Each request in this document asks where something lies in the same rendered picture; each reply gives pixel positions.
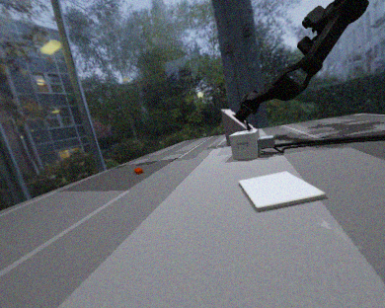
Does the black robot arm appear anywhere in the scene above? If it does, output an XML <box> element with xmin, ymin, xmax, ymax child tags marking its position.
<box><xmin>233</xmin><ymin>0</ymin><xmax>369</xmax><ymax>122</ymax></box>

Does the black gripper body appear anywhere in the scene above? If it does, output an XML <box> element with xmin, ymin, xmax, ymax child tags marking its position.
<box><xmin>297</xmin><ymin>22</ymin><xmax>324</xmax><ymax>55</ymax></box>

